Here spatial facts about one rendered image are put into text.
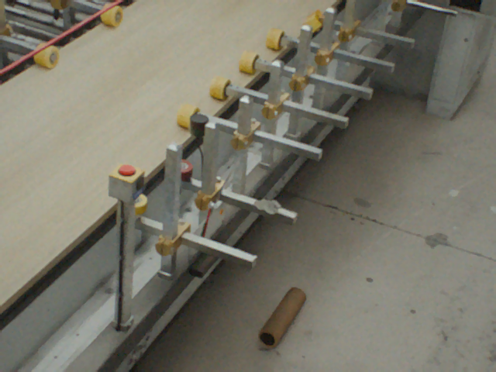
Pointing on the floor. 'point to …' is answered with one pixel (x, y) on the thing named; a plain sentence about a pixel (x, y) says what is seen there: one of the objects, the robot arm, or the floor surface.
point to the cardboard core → (281, 318)
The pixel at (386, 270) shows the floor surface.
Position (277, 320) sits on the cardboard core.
